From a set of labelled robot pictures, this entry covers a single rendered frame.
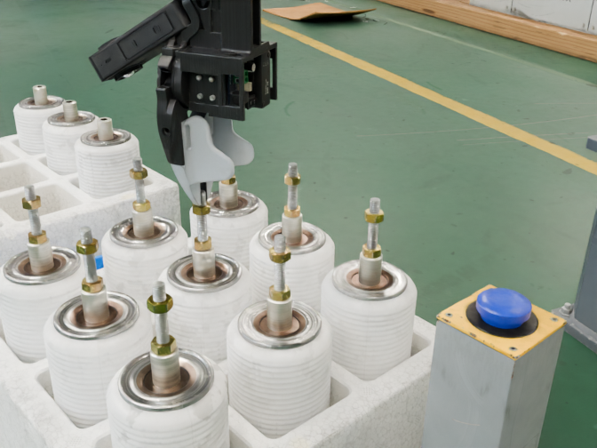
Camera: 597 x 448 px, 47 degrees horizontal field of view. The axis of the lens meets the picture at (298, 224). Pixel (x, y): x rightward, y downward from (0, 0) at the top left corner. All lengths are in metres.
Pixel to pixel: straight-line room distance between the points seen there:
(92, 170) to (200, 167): 0.47
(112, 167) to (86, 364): 0.49
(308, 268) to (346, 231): 0.61
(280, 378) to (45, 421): 0.21
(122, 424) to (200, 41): 0.31
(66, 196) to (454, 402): 0.74
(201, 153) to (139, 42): 0.11
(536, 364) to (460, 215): 0.93
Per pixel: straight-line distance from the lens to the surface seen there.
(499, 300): 0.54
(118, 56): 0.65
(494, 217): 1.47
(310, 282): 0.75
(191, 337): 0.70
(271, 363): 0.60
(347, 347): 0.69
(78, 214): 1.04
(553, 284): 1.26
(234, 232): 0.82
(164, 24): 0.61
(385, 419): 0.69
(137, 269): 0.77
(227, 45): 0.59
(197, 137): 0.62
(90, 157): 1.08
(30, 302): 0.73
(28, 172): 1.25
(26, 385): 0.72
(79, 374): 0.65
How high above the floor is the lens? 0.61
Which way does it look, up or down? 26 degrees down
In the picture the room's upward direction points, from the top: 1 degrees clockwise
